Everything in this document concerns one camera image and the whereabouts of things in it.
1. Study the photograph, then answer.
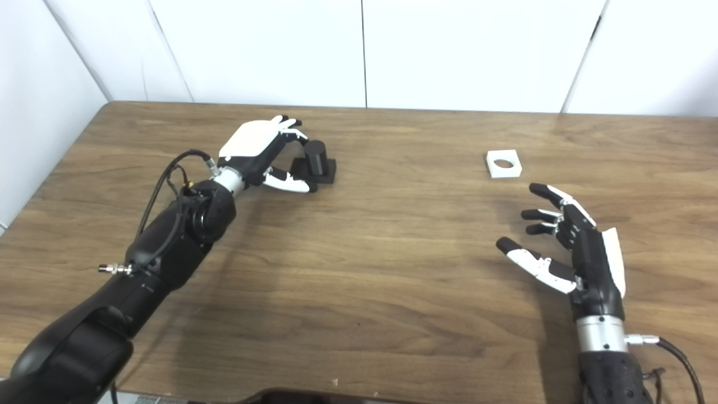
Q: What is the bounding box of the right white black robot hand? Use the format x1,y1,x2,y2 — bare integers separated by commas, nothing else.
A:
496,183,629,353

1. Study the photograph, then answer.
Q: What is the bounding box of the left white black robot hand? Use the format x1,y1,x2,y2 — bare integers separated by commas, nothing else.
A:
210,115,317,198

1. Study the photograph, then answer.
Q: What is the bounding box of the black peg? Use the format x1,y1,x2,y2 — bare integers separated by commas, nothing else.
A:
291,140,337,186

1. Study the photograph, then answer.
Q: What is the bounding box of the white square piece with hole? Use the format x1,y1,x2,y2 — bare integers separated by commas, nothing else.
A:
486,150,523,179

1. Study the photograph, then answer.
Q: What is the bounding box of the thin arm wire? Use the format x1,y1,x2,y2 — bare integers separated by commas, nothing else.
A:
642,368,668,404
168,164,195,197

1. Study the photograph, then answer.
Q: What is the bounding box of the thin right arm wire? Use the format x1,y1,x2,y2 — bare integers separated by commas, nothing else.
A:
642,368,668,404

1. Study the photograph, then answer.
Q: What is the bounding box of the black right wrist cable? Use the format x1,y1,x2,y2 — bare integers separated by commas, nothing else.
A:
624,334,706,404

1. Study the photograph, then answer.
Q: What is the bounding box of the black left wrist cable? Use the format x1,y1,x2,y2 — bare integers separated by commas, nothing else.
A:
98,149,218,276

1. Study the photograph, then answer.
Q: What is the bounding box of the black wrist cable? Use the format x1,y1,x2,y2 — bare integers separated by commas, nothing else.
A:
624,334,706,404
98,149,218,276

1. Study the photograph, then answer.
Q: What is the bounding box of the thin left arm wire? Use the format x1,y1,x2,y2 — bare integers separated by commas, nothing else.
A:
168,164,195,197

